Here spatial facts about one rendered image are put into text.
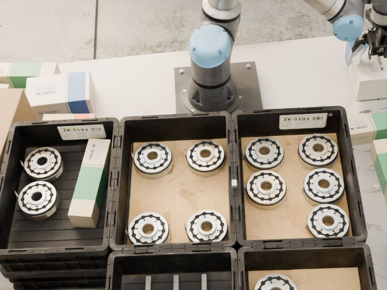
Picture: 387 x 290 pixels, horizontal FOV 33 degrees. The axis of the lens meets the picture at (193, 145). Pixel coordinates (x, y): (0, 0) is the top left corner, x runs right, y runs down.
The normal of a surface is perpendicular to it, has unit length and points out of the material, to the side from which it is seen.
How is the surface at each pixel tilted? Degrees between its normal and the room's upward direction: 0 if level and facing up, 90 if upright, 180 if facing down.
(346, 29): 86
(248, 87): 4
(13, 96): 0
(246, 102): 4
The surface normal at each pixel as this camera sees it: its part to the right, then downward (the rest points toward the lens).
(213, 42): -0.08, -0.53
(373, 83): 0.06, 0.81
